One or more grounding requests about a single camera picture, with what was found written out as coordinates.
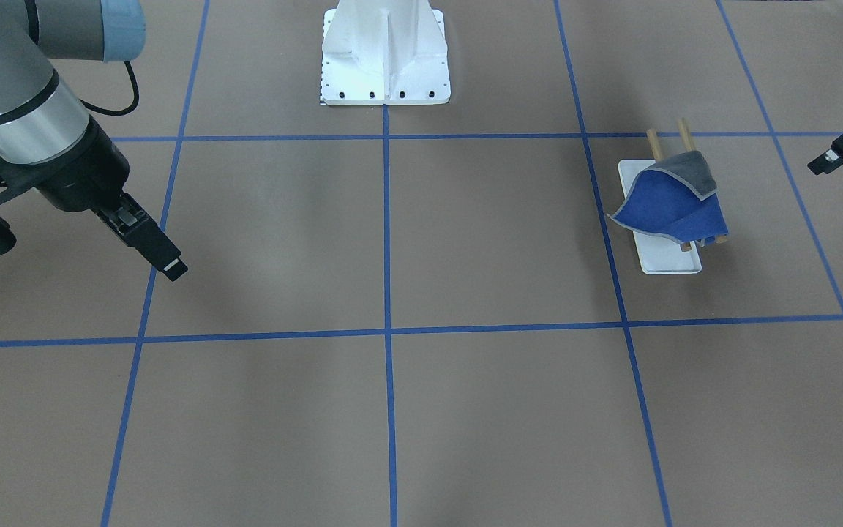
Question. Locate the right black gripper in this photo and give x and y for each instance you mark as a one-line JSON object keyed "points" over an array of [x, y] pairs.
{"points": [[85, 172]]}

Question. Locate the blue grey towel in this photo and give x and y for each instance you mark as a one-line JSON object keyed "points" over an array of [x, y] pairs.
{"points": [[676, 199]]}

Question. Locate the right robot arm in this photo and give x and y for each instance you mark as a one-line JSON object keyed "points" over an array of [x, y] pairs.
{"points": [[50, 140]]}

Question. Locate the outer wooden rack bar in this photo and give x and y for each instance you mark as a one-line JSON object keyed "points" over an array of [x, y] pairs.
{"points": [[689, 143]]}

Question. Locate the white towel rack tray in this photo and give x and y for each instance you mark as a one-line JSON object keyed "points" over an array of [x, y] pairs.
{"points": [[656, 255]]}

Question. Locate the brown paper table cover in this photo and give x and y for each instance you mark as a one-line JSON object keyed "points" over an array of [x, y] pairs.
{"points": [[425, 316]]}

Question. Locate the white camera mast base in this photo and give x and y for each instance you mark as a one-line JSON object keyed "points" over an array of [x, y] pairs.
{"points": [[384, 53]]}

